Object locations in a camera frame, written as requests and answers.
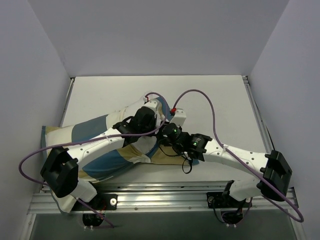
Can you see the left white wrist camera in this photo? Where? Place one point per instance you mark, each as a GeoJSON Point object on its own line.
{"type": "Point", "coordinates": [153, 104]}

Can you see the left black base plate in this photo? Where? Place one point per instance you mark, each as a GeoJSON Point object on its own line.
{"type": "Point", "coordinates": [104, 202]}

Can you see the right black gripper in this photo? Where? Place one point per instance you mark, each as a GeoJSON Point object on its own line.
{"type": "Point", "coordinates": [164, 132]}

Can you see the left aluminium side rail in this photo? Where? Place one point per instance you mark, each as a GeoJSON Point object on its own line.
{"type": "Point", "coordinates": [57, 135]}

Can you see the aluminium side rail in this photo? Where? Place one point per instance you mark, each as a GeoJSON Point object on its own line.
{"type": "Point", "coordinates": [264, 132]}
{"type": "Point", "coordinates": [57, 135]}

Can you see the white pillow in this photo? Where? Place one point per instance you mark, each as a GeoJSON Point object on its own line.
{"type": "Point", "coordinates": [146, 144]}

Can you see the blue beige white pillowcase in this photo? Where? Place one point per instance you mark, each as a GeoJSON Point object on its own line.
{"type": "Point", "coordinates": [120, 161]}

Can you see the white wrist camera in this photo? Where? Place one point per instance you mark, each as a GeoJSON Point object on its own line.
{"type": "Point", "coordinates": [178, 116]}
{"type": "Point", "coordinates": [153, 104]}

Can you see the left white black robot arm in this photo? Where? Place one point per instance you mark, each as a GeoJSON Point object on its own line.
{"type": "Point", "coordinates": [61, 168]}

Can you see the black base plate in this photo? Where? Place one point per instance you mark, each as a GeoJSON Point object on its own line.
{"type": "Point", "coordinates": [218, 200]}
{"type": "Point", "coordinates": [104, 202]}

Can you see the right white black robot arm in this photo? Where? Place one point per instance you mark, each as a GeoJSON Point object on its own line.
{"type": "Point", "coordinates": [270, 172]}

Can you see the right aluminium side rail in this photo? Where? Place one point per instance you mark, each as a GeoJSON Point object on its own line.
{"type": "Point", "coordinates": [264, 132]}

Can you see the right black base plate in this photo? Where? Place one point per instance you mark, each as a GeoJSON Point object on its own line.
{"type": "Point", "coordinates": [218, 200]}

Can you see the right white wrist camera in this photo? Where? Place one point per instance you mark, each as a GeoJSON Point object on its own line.
{"type": "Point", "coordinates": [178, 116]}

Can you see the aluminium front rail frame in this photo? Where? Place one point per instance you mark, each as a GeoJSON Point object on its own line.
{"type": "Point", "coordinates": [148, 198]}

